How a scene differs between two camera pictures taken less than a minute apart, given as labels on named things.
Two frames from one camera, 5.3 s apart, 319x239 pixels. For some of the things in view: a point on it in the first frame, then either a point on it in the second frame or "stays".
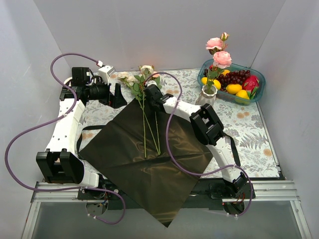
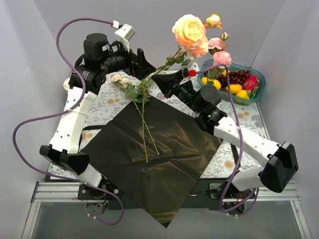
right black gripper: x=150 y=90 -> x=174 y=87
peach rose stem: x=157 y=134 -> x=190 y=32
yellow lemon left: x=217 y=83 stays
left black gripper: x=111 y=97 -> x=134 y=62
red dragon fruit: x=250 y=84 stays
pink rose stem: x=221 y=59 stays
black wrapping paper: x=151 y=157 stays
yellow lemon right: x=243 y=94 stays
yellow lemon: x=233 y=88 stays
